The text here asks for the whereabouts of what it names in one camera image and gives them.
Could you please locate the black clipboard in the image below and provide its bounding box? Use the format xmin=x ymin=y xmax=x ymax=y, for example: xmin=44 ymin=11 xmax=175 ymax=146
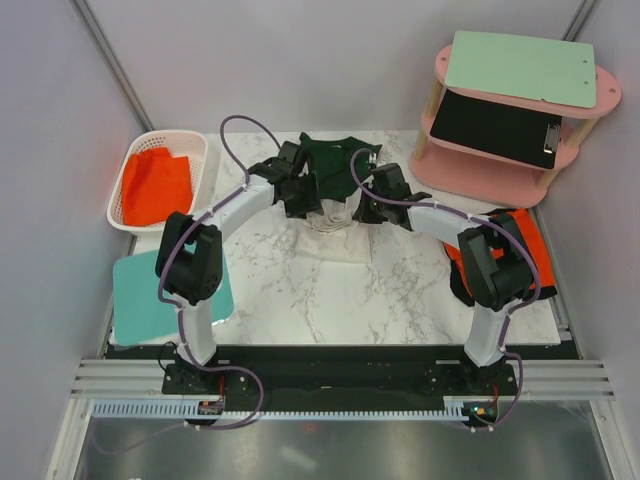
xmin=430 ymin=90 xmax=562 ymax=169

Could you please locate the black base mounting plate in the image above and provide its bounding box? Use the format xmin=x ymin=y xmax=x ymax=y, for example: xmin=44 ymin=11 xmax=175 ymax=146
xmin=106 ymin=342 xmax=589 ymax=413

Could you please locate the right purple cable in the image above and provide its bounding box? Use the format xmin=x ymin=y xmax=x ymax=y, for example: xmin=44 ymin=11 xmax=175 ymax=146
xmin=349 ymin=147 xmax=541 ymax=432

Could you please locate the dark green t shirt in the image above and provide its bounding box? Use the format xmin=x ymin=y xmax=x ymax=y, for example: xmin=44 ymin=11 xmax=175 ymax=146
xmin=299 ymin=132 xmax=382 ymax=203

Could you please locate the purple cable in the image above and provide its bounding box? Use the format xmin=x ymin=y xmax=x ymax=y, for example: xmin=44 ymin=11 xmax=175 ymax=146
xmin=349 ymin=147 xmax=541 ymax=432
xmin=89 ymin=115 xmax=280 ymax=455

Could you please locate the teal cutting board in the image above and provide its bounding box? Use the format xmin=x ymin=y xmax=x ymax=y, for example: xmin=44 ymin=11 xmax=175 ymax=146
xmin=112 ymin=249 xmax=236 ymax=346

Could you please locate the pink two-tier shelf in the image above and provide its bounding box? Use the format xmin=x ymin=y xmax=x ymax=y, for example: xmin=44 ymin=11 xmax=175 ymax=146
xmin=409 ymin=46 xmax=622 ymax=208

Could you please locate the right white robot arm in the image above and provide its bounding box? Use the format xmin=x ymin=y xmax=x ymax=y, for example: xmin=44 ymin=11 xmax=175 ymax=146
xmin=350 ymin=164 xmax=541 ymax=394

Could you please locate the aluminium frame rail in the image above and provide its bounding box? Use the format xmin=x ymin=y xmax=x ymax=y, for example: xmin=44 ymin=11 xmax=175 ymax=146
xmin=71 ymin=360 xmax=614 ymax=400

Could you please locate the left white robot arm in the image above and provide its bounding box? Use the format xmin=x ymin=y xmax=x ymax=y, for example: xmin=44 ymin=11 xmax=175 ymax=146
xmin=155 ymin=141 xmax=321 ymax=393

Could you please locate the black t shirt right pile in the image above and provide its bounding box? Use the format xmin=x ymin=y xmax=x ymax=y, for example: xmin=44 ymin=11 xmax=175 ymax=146
xmin=449 ymin=269 xmax=558 ymax=307

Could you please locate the orange t shirt in basket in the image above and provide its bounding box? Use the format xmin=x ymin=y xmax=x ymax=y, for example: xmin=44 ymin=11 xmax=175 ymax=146
xmin=121 ymin=147 xmax=193 ymax=227

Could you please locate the mint green board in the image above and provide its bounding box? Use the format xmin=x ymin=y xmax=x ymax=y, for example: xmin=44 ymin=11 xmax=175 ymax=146
xmin=445 ymin=31 xmax=597 ymax=108

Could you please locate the white slotted cable duct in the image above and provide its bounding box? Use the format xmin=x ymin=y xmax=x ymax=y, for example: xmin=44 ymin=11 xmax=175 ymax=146
xmin=91 ymin=398 xmax=469 ymax=421

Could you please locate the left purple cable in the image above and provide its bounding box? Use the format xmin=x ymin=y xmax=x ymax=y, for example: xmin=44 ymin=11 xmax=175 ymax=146
xmin=89 ymin=115 xmax=280 ymax=455

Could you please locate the orange t shirt pile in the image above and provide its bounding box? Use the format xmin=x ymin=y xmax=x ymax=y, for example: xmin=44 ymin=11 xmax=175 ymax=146
xmin=442 ymin=208 xmax=556 ymax=295

